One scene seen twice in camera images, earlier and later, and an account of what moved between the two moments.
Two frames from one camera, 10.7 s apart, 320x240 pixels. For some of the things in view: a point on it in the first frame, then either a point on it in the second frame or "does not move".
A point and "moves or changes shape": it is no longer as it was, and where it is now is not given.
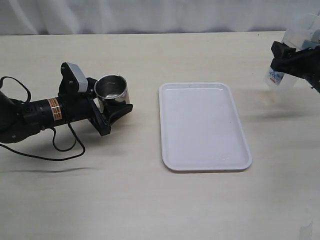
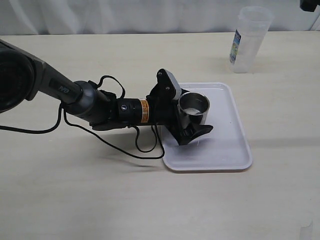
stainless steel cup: (111, 87) moves or changes shape
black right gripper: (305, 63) to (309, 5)
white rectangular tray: (201, 128) does not move
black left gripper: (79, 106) to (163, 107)
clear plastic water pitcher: (304, 34) to (253, 25)
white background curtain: (44, 17) does not move
